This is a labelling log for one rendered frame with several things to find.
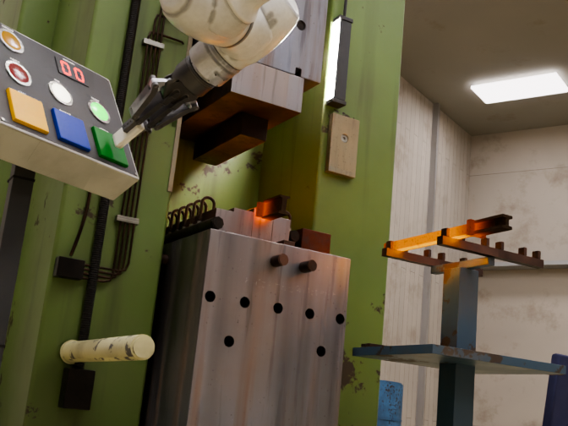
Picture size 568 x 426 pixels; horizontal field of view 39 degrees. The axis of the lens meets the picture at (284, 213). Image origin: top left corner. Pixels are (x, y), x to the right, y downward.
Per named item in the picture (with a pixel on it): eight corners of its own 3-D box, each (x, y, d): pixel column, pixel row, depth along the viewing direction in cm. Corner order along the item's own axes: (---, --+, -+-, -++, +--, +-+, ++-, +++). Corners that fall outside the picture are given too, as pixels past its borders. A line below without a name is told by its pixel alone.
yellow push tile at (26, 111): (49, 132, 146) (42, 101, 149) (15, 118, 140) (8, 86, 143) (43, 138, 146) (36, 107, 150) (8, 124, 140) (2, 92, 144)
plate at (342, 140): (355, 177, 225) (359, 120, 229) (328, 171, 221) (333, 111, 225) (351, 179, 227) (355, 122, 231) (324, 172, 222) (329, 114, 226)
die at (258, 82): (301, 112, 204) (304, 78, 207) (230, 91, 195) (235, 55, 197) (226, 151, 240) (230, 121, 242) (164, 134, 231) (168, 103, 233)
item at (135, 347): (155, 364, 142) (159, 334, 143) (127, 360, 139) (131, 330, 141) (81, 365, 179) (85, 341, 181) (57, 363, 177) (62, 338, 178)
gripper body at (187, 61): (193, 74, 146) (157, 105, 149) (223, 92, 152) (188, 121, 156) (182, 46, 150) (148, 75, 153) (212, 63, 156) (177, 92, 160)
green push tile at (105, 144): (129, 166, 161) (120, 137, 165) (101, 154, 155) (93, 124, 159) (123, 171, 162) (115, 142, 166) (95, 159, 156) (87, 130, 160)
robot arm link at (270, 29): (228, 35, 155) (188, 15, 144) (290, -18, 149) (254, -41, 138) (253, 79, 152) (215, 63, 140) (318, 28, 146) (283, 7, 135)
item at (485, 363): (565, 374, 190) (565, 365, 190) (432, 353, 171) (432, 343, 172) (477, 374, 215) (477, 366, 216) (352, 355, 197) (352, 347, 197)
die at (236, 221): (287, 250, 196) (291, 216, 198) (213, 234, 186) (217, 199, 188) (212, 269, 231) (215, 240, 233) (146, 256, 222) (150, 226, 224)
